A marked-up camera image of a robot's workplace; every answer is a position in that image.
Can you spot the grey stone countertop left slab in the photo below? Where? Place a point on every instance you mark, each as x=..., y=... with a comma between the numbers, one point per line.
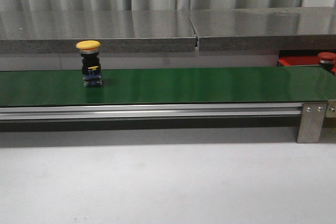
x=58, y=32

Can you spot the grey stone countertop slab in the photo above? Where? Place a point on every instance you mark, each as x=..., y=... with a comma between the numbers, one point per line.
x=58, y=32
x=292, y=28

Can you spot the green conveyor belt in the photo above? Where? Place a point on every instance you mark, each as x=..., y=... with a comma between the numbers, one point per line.
x=181, y=85

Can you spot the grey stone countertop right slab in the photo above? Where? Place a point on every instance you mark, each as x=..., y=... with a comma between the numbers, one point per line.
x=292, y=28

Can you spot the red plastic tray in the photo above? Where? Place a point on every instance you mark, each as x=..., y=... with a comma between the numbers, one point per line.
x=300, y=61

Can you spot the aluminium conveyor frame rail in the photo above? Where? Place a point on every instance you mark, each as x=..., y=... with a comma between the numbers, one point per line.
x=148, y=111

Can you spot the steel conveyor leg bracket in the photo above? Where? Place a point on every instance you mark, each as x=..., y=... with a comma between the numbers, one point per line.
x=311, y=122

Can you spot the steel conveyor end bracket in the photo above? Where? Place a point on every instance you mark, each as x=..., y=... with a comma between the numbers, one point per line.
x=331, y=109

